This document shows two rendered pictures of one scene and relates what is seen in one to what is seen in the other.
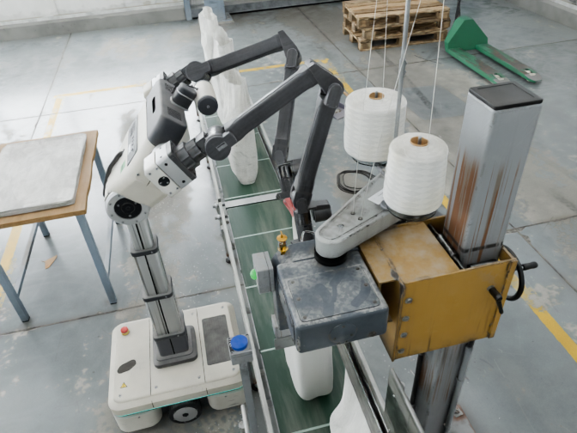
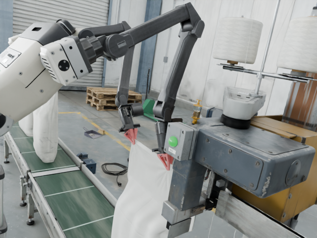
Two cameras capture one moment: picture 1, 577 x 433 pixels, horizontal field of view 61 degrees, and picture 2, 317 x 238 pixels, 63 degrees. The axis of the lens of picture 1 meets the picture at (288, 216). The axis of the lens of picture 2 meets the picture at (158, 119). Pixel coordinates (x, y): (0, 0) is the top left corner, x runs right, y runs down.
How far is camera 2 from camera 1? 0.96 m
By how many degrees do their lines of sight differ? 34
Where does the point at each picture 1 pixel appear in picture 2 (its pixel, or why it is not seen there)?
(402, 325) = not seen: hidden behind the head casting
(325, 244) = (244, 104)
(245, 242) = (54, 198)
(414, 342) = (290, 205)
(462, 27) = (149, 103)
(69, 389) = not seen: outside the picture
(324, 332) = (285, 170)
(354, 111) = (236, 19)
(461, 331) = (309, 196)
